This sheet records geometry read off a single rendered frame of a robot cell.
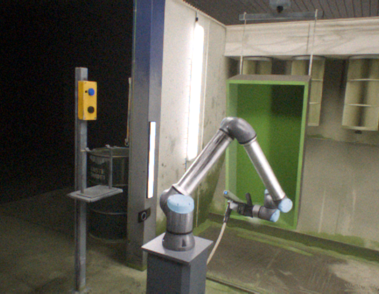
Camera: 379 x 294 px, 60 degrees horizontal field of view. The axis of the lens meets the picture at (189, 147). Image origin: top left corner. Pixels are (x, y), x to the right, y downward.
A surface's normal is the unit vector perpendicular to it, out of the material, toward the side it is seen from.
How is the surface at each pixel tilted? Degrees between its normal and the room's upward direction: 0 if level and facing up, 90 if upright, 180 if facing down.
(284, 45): 90
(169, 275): 90
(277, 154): 102
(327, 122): 90
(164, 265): 90
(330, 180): 57
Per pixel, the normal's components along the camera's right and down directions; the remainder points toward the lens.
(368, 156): -0.37, -0.45
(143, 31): -0.47, 0.10
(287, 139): -0.39, 0.31
